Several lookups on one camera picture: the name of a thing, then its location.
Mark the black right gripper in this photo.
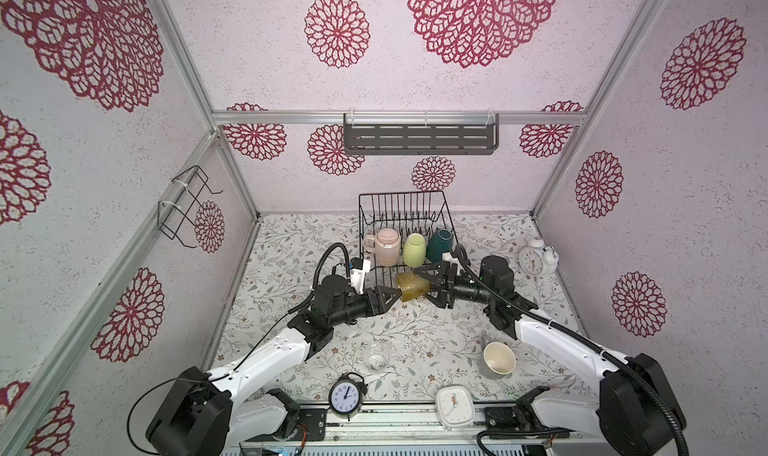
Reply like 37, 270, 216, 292
416, 263, 496, 310

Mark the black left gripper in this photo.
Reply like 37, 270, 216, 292
330, 284, 401, 328

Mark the amber glass cup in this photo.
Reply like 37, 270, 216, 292
395, 272, 432, 302

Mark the light green mug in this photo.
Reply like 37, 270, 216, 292
402, 233, 427, 268

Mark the dark green mug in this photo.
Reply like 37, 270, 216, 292
426, 228, 454, 263

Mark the pink iridescent mug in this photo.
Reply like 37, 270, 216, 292
363, 227, 401, 267

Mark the clear drinking glass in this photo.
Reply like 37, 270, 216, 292
363, 341, 391, 372

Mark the grey cream mug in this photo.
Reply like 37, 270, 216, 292
479, 341, 517, 380

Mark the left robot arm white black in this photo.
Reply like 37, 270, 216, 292
145, 275, 402, 455

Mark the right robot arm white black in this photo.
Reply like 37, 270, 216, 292
415, 255, 690, 455

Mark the white twin bell alarm clock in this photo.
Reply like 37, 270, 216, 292
518, 238, 559, 277

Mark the black alarm clock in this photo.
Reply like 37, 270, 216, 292
328, 371, 368, 420

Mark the white square clock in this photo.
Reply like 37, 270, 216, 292
435, 385, 475, 430

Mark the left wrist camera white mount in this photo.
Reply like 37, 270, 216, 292
350, 257, 372, 294

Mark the black wire dish rack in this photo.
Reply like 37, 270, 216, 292
358, 190, 459, 288

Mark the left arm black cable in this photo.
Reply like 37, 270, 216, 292
125, 242, 352, 455

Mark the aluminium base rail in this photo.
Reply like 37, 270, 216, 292
152, 401, 649, 456

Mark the grey wall shelf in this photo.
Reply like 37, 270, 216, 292
342, 114, 499, 156

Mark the black wire wall holder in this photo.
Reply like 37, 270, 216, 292
156, 165, 225, 254

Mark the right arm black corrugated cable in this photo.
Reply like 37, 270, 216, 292
452, 244, 691, 456

